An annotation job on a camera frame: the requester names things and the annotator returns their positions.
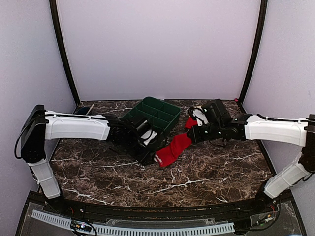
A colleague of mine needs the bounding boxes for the grey slotted cable duct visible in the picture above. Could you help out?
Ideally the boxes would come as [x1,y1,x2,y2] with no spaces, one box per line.
[31,210,235,236]

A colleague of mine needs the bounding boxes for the green compartment tray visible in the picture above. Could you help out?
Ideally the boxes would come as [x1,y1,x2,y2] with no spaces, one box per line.
[121,97,181,135]

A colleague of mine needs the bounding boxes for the left black frame post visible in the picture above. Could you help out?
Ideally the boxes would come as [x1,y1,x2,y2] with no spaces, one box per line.
[49,0,81,106]

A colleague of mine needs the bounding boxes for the black frame post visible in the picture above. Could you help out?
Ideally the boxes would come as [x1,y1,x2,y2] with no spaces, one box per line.
[49,0,81,106]
[238,0,268,106]

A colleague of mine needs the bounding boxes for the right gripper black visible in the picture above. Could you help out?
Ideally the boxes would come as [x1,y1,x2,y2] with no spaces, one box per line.
[187,122,223,144]

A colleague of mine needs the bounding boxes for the black front rail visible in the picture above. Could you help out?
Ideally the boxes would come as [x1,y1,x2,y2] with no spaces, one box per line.
[24,191,296,223]

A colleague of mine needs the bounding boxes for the small circuit board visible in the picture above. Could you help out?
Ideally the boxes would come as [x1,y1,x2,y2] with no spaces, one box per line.
[256,214,274,226]
[70,220,92,232]

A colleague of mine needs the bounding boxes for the dark blue cup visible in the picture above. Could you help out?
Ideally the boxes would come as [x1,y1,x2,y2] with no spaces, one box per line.
[76,107,90,115]

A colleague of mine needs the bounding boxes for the small circuit board right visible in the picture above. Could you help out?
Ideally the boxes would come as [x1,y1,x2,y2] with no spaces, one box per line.
[256,214,274,226]

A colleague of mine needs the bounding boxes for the red sock plain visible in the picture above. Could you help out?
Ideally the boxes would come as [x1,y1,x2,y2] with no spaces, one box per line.
[185,117,197,129]

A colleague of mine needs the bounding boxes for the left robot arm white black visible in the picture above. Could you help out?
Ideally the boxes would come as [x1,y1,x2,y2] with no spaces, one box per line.
[14,105,163,214]

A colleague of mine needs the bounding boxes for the red sock with santa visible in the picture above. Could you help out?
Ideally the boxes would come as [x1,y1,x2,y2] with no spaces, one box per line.
[155,133,192,168]

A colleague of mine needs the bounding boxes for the right black frame post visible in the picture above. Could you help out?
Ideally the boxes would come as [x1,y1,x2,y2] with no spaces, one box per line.
[238,0,268,106]

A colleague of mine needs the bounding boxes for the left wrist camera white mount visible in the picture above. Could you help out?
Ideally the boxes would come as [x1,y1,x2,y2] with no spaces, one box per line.
[141,130,157,145]

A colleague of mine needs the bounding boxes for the small circuit board left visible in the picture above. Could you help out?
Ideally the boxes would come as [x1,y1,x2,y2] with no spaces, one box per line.
[70,220,92,232]

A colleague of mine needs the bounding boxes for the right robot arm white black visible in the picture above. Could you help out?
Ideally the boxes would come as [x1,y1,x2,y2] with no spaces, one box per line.
[187,99,315,213]

